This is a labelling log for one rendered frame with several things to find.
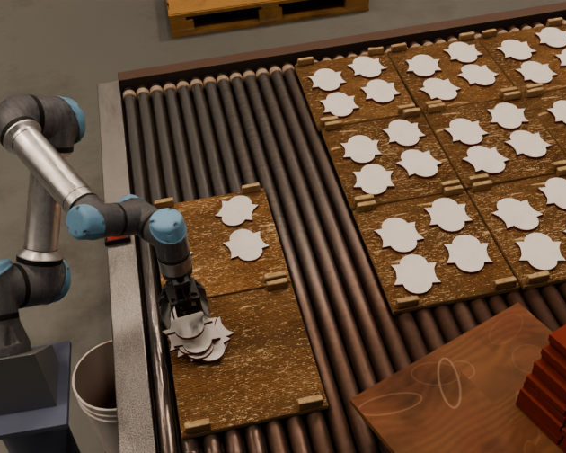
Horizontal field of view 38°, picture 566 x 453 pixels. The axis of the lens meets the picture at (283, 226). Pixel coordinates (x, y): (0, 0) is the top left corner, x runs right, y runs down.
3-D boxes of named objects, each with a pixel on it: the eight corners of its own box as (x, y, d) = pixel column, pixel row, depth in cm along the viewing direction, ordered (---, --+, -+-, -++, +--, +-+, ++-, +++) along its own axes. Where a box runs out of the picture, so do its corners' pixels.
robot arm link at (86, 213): (-21, 81, 187) (95, 213, 166) (21, 84, 196) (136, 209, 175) (-35, 123, 192) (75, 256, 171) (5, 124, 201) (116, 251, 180)
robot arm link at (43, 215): (-5, 302, 209) (12, 90, 198) (44, 294, 221) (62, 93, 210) (23, 316, 202) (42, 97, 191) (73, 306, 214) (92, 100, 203)
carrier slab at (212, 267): (164, 308, 219) (163, 305, 218) (152, 210, 249) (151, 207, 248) (291, 284, 223) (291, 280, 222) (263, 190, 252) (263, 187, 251)
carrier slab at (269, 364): (182, 440, 189) (181, 437, 187) (164, 311, 218) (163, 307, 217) (328, 409, 192) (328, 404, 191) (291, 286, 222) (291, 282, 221)
